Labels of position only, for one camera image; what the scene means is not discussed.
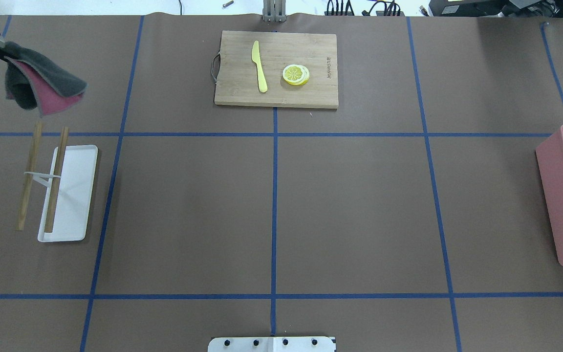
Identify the top lemon slice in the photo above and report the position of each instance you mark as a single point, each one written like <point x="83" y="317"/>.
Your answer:
<point x="294" y="74"/>

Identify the bottom lemon slice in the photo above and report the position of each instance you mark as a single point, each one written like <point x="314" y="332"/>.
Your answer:
<point x="307" y="77"/>

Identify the bamboo cutting board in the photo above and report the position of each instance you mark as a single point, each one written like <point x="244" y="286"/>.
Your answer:
<point x="236" y="81"/>

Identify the lemon slice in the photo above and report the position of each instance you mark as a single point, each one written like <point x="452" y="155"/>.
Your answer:
<point x="294" y="74"/>
<point x="307" y="77"/>

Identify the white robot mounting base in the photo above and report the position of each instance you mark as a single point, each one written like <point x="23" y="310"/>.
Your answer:
<point x="273" y="344"/>

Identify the grey and pink cloth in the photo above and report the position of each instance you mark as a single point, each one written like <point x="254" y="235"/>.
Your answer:
<point x="33" y="81"/>

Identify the yellow plastic knife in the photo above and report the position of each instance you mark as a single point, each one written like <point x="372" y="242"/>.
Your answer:
<point x="256" y="59"/>

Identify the metal camera stand post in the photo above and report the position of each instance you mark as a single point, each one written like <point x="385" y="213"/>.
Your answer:
<point x="274" y="11"/>

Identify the white rectangular tray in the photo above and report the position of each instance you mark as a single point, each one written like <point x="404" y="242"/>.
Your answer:
<point x="74" y="196"/>

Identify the inner wooden rack bar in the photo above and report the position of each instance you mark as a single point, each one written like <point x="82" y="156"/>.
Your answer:
<point x="56" y="181"/>

